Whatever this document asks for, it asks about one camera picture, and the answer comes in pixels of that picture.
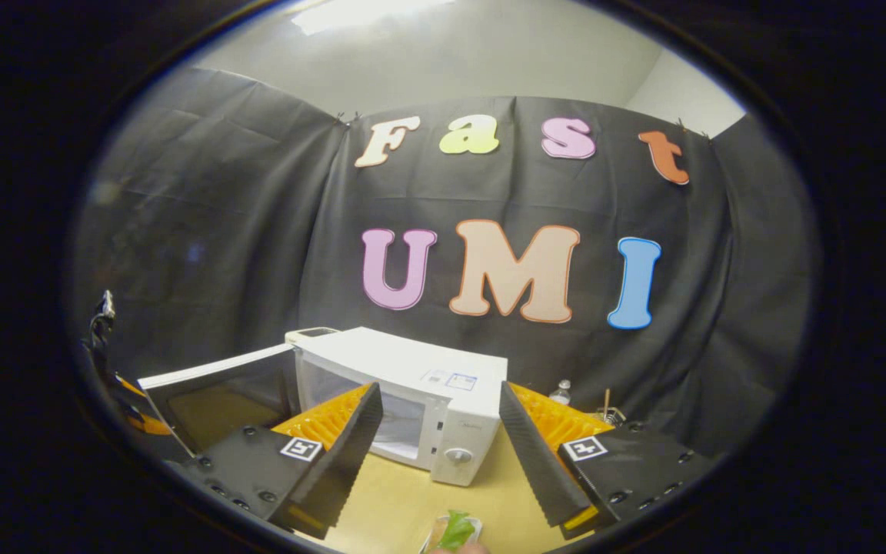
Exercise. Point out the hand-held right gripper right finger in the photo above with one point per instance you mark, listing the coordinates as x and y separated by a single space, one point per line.
535 462

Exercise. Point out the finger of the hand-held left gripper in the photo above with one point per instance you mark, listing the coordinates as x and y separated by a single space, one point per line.
147 427
128 388

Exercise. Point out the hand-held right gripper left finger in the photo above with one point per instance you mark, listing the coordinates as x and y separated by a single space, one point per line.
351 454

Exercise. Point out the green lettuce leaf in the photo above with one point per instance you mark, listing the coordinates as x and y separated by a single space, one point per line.
458 531

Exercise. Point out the white microwave oven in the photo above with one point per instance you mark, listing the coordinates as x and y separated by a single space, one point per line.
412 362

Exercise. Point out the small plastic bottle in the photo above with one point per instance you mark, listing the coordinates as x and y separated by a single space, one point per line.
561 396

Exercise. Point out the glass jar with sticks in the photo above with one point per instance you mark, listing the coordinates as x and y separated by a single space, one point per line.
612 418

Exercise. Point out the white ridged tray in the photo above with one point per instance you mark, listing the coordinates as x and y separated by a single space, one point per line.
429 542

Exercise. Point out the white toaster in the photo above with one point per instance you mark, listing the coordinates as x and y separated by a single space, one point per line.
304 335

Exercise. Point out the black backdrop cloth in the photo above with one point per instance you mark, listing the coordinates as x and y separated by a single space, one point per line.
220 231

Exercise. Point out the black binder clip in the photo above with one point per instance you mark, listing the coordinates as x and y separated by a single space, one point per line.
347 118
693 131

